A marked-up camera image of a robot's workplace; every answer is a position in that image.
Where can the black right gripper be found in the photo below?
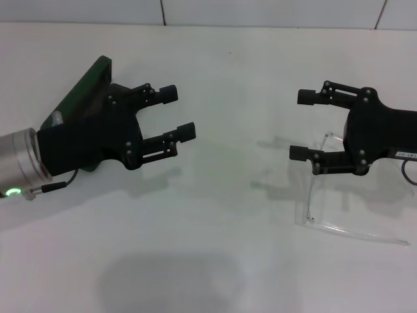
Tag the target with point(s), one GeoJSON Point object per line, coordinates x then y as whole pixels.
{"type": "Point", "coordinates": [374, 130]}

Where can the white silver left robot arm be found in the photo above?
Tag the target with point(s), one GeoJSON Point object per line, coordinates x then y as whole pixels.
{"type": "Point", "coordinates": [19, 156]}

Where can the clear frame glasses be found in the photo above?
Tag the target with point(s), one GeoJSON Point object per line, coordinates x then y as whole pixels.
{"type": "Point", "coordinates": [342, 229]}

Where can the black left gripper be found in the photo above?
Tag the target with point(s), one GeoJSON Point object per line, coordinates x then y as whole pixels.
{"type": "Point", "coordinates": [91, 137]}

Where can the translucent left gripper connector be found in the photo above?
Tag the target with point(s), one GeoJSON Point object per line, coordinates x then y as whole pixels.
{"type": "Point", "coordinates": [57, 118]}

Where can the green glasses case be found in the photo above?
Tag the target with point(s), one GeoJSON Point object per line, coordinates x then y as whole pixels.
{"type": "Point", "coordinates": [88, 84]}

